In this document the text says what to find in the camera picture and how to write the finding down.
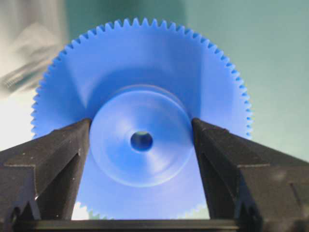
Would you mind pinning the small blue gear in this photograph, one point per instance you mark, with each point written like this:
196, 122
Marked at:
141, 84

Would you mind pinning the aluminium extrusion rail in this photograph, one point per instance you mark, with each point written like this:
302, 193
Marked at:
31, 33

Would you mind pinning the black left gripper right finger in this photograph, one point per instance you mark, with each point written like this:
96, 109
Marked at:
267, 190

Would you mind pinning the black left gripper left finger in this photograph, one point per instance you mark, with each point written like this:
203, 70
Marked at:
40, 179

